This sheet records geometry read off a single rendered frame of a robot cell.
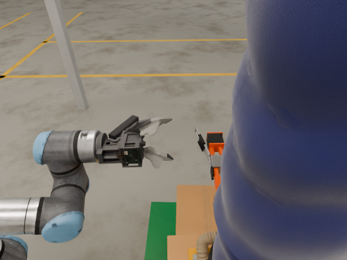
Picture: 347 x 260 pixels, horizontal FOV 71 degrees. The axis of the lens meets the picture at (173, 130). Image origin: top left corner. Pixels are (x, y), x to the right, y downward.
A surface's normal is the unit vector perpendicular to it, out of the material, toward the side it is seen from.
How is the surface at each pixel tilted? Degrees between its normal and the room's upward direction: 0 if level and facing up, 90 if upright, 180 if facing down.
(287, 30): 88
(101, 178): 0
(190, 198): 0
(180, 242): 0
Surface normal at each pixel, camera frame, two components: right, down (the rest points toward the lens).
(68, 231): 0.31, 0.58
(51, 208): 0.34, -0.63
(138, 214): -0.01, -0.78
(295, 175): -0.74, 0.32
